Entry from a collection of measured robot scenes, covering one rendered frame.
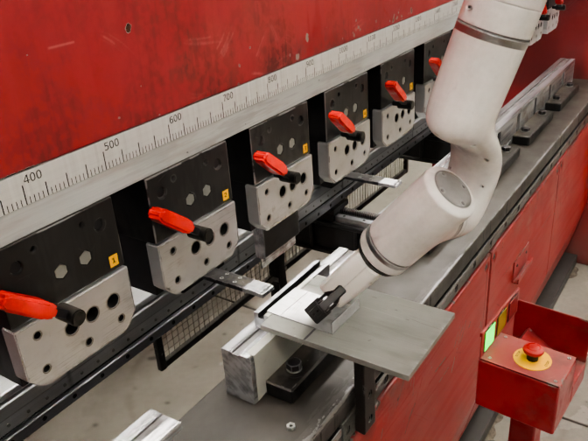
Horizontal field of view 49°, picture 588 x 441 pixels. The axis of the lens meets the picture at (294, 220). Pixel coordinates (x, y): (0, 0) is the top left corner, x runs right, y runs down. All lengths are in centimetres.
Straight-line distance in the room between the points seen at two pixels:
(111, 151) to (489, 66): 44
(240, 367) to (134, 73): 54
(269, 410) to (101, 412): 151
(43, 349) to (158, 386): 189
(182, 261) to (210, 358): 186
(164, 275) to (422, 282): 73
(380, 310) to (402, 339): 9
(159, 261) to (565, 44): 246
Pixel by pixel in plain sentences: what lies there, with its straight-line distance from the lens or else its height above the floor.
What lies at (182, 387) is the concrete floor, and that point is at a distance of 257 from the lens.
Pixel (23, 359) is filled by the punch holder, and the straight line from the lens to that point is 72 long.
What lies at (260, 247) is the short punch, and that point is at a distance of 105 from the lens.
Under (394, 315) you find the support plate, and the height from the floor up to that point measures 100.
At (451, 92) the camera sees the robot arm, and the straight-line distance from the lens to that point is 82.
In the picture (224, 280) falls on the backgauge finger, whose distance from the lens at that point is 120.
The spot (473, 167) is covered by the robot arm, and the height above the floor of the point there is 127.
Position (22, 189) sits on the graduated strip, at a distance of 67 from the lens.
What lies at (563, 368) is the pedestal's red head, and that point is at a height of 78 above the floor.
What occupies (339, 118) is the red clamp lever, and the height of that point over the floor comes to 131.
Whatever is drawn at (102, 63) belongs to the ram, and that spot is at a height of 148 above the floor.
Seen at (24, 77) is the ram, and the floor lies 149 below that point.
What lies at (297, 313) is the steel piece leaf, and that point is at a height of 100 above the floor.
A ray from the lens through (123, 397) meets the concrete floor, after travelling 259.
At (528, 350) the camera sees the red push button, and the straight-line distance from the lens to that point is 136.
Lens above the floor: 161
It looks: 26 degrees down
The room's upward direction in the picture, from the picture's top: 4 degrees counter-clockwise
